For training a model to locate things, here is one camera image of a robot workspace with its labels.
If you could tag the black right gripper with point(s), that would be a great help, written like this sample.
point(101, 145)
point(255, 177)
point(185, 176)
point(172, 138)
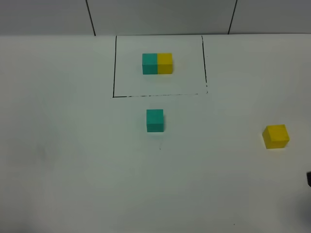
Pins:
point(308, 174)

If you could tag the teal template block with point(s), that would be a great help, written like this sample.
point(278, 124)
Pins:
point(149, 63)

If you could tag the yellow template block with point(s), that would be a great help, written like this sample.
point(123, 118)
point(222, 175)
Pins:
point(164, 63)

